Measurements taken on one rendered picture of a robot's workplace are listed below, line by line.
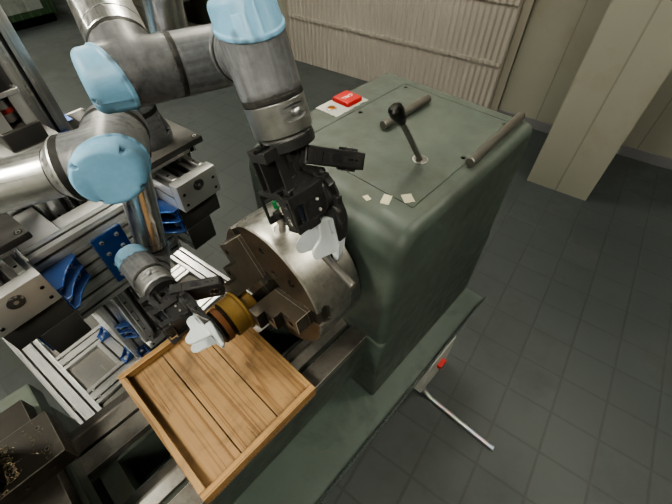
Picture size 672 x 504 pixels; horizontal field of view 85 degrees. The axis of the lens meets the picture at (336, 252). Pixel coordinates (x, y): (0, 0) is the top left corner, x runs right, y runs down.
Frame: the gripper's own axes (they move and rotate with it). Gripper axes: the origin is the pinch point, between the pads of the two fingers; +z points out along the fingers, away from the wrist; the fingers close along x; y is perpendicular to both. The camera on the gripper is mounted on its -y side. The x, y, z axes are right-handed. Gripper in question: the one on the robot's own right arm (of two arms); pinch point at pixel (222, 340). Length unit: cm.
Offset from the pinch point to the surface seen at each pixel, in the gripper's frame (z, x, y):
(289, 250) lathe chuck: 2.6, 14.7, -17.2
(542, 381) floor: 64, -108, -110
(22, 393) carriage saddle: -31.0, -15.6, 35.6
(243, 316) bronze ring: 0.2, 2.5, -5.5
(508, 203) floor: -8, -108, -223
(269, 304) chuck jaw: 2.0, 2.9, -10.8
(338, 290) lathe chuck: 11.4, 5.9, -21.5
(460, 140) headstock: 8, 18, -69
